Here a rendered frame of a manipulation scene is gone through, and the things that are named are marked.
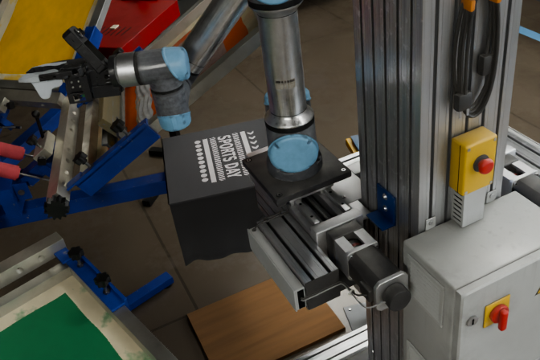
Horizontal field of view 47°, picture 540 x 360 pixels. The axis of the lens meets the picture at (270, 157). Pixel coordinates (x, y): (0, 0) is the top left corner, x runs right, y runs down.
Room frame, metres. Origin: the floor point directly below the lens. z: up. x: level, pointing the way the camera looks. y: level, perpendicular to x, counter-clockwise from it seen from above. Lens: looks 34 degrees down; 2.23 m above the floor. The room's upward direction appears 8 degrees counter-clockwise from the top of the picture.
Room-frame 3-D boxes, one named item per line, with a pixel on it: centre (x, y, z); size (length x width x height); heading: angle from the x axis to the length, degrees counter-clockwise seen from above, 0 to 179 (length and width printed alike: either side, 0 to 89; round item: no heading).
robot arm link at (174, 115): (1.29, 0.21, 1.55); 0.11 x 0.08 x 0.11; 177
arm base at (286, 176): (1.40, -0.06, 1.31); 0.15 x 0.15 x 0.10
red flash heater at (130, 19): (3.13, 0.71, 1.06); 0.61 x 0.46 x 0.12; 157
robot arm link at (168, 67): (1.27, 0.20, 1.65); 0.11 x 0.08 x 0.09; 87
